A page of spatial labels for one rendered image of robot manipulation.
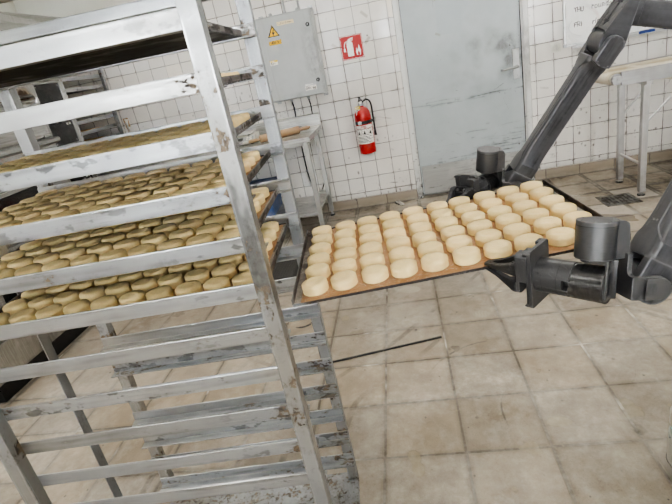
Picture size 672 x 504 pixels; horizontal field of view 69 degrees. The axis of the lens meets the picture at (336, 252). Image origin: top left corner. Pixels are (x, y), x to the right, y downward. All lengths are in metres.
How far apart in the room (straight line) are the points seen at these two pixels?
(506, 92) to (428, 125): 0.73
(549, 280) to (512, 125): 4.13
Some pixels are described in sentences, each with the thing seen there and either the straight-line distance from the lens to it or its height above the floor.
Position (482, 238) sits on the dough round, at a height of 1.04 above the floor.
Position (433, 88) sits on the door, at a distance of 4.77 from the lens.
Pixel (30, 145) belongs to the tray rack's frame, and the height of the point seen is 1.35.
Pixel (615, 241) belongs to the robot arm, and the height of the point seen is 1.09.
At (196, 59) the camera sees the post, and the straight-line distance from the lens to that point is 0.79.
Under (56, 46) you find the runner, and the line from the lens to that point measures 0.90.
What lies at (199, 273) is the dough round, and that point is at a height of 1.06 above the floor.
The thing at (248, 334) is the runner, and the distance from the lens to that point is 0.94.
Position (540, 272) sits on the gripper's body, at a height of 1.03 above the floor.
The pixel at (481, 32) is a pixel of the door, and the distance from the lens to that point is 4.81.
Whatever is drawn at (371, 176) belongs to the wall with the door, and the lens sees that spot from 4.86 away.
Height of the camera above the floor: 1.40
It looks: 21 degrees down
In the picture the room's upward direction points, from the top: 12 degrees counter-clockwise
